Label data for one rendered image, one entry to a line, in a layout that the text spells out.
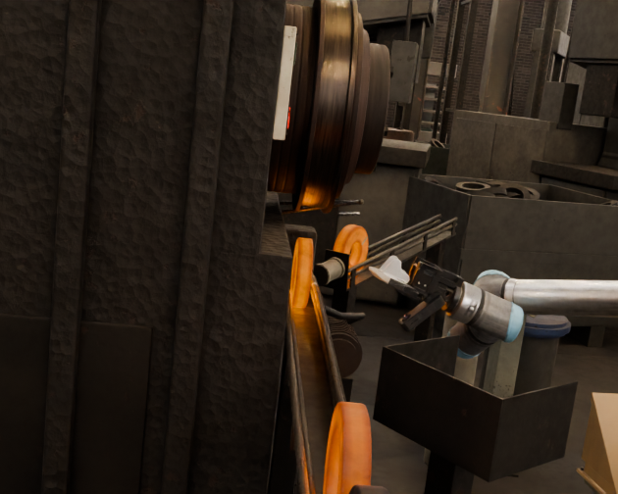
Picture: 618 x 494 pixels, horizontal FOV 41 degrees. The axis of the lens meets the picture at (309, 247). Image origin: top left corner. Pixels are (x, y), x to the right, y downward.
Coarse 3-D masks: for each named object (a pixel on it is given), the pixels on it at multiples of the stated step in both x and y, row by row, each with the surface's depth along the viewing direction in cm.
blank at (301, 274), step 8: (296, 240) 188; (304, 240) 184; (296, 248) 186; (304, 248) 181; (312, 248) 182; (296, 256) 184; (304, 256) 180; (312, 256) 180; (296, 264) 182; (304, 264) 179; (312, 264) 180; (296, 272) 179; (304, 272) 179; (296, 280) 179; (304, 280) 179; (296, 288) 180; (304, 288) 180; (296, 296) 181; (304, 296) 181; (296, 304) 183; (304, 304) 183
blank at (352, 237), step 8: (352, 224) 232; (344, 232) 228; (352, 232) 228; (360, 232) 232; (336, 240) 227; (344, 240) 226; (352, 240) 229; (360, 240) 233; (336, 248) 227; (344, 248) 226; (352, 248) 236; (360, 248) 235; (352, 256) 236; (360, 256) 235; (352, 264) 234
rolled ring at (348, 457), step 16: (336, 416) 102; (352, 416) 97; (368, 416) 97; (336, 432) 104; (352, 432) 95; (368, 432) 95; (336, 448) 106; (352, 448) 93; (368, 448) 93; (336, 464) 107; (352, 464) 92; (368, 464) 92; (336, 480) 106; (352, 480) 92; (368, 480) 92
